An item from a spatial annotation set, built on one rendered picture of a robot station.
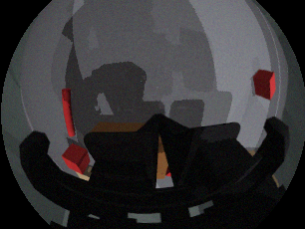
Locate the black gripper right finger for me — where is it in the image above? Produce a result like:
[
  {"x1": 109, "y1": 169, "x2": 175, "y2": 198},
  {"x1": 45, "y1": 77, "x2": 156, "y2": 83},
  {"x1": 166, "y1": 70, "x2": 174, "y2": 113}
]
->
[{"x1": 157, "y1": 114, "x2": 241, "y2": 186}]

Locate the red square block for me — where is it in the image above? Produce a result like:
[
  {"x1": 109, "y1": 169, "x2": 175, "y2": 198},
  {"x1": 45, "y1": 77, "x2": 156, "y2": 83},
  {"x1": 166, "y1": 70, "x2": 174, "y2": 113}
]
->
[
  {"x1": 253, "y1": 70, "x2": 276, "y2": 100},
  {"x1": 63, "y1": 143, "x2": 90, "y2": 175}
]

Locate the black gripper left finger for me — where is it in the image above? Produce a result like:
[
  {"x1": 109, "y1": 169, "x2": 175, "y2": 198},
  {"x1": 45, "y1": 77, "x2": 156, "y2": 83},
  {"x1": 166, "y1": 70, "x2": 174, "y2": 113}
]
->
[{"x1": 84, "y1": 114, "x2": 159, "y2": 189}]

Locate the orange square block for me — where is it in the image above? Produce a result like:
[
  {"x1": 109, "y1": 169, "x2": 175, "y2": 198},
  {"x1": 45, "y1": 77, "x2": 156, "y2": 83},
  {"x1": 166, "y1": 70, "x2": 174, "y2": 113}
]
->
[{"x1": 90, "y1": 122, "x2": 168, "y2": 179}]

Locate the red cylinder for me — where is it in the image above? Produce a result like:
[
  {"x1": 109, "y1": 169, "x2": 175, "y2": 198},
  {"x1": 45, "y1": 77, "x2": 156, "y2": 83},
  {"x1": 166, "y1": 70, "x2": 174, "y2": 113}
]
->
[{"x1": 61, "y1": 88, "x2": 76, "y2": 137}]

